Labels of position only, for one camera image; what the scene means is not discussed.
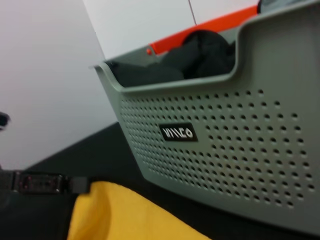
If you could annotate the black tablecloth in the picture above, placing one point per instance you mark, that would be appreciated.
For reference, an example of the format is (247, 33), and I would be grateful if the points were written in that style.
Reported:
(105, 160)

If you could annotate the grey perforated plastic storage basket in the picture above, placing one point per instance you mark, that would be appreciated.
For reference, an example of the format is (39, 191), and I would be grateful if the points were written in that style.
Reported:
(250, 150)

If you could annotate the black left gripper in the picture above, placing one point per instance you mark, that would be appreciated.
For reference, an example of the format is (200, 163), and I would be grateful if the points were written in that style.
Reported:
(6, 182)

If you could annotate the black cloth in basket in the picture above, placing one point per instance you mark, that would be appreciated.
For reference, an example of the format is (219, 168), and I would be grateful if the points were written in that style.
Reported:
(200, 57)

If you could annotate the yellow and grey towel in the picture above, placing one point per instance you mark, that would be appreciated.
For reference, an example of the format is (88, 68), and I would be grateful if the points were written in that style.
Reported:
(125, 215)

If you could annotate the orange bar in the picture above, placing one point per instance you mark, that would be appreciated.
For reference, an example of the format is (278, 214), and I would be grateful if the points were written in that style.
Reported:
(175, 41)

